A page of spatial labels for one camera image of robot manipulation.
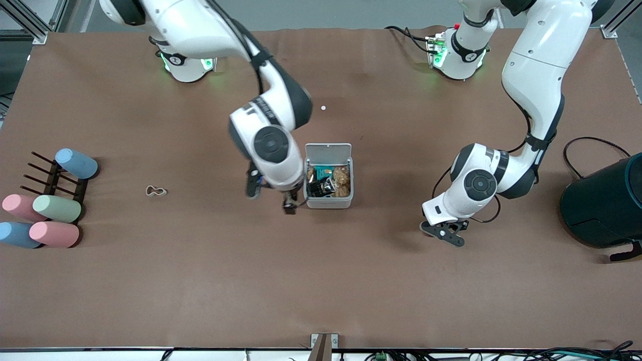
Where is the pale green plastic cup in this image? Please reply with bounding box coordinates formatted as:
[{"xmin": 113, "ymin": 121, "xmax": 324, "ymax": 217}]
[{"xmin": 33, "ymin": 195, "xmax": 82, "ymax": 224}]

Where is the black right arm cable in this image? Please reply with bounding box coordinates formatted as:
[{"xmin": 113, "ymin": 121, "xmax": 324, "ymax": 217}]
[{"xmin": 207, "ymin": 0, "xmax": 267, "ymax": 97}]

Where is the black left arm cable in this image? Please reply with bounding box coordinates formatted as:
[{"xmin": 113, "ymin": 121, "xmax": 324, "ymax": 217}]
[{"xmin": 430, "ymin": 108, "xmax": 534, "ymax": 224}]

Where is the pink plastic cup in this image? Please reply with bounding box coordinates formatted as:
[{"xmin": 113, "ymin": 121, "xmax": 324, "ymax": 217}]
[
  {"xmin": 2, "ymin": 194, "xmax": 48, "ymax": 223},
  {"xmin": 29, "ymin": 221, "xmax": 80, "ymax": 249}
]

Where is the brown crumpled snack bag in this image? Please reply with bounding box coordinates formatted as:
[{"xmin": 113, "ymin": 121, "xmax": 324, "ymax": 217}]
[{"xmin": 333, "ymin": 166, "xmax": 351, "ymax": 198}]

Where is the small white lidded trash bin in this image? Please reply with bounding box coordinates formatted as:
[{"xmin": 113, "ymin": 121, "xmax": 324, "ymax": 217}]
[{"xmin": 303, "ymin": 143, "xmax": 355, "ymax": 210}]

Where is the large dark teal pedal bin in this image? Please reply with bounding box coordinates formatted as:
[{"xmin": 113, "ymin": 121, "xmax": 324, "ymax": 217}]
[{"xmin": 560, "ymin": 152, "xmax": 642, "ymax": 263}]

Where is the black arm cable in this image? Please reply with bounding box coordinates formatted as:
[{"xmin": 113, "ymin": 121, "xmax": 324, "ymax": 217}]
[
  {"xmin": 430, "ymin": 108, "xmax": 534, "ymax": 224},
  {"xmin": 207, "ymin": 0, "xmax": 267, "ymax": 97}
]

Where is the black cable tangle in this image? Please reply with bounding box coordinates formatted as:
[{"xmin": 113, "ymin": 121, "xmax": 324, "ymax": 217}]
[{"xmin": 521, "ymin": 340, "xmax": 636, "ymax": 361}]

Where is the black pronged cup rack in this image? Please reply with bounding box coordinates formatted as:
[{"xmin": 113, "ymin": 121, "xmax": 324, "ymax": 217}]
[{"xmin": 19, "ymin": 151, "xmax": 90, "ymax": 222}]

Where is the black looped table cable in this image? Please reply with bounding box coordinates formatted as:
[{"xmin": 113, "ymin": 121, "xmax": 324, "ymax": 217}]
[{"xmin": 562, "ymin": 136, "xmax": 631, "ymax": 179}]

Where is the black snack wrapper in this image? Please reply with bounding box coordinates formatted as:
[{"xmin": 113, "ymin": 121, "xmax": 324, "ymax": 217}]
[{"xmin": 306, "ymin": 176, "xmax": 337, "ymax": 198}]

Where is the metal bracket with brown strip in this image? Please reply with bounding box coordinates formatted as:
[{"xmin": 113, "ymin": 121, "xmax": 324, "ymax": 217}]
[{"xmin": 310, "ymin": 333, "xmax": 339, "ymax": 361}]

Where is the black left base cable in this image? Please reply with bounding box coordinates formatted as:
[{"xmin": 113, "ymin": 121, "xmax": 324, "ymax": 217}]
[{"xmin": 385, "ymin": 25, "xmax": 433, "ymax": 55}]

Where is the aluminium frame profile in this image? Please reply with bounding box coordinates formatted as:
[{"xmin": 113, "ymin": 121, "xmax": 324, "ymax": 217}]
[
  {"xmin": 601, "ymin": 0, "xmax": 642, "ymax": 39},
  {"xmin": 0, "ymin": 0, "xmax": 49, "ymax": 45}
]

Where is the blue plastic cup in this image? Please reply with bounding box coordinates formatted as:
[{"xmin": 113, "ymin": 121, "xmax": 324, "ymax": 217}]
[
  {"xmin": 0, "ymin": 222, "xmax": 44, "ymax": 249},
  {"xmin": 54, "ymin": 148, "xmax": 99, "ymax": 180}
]

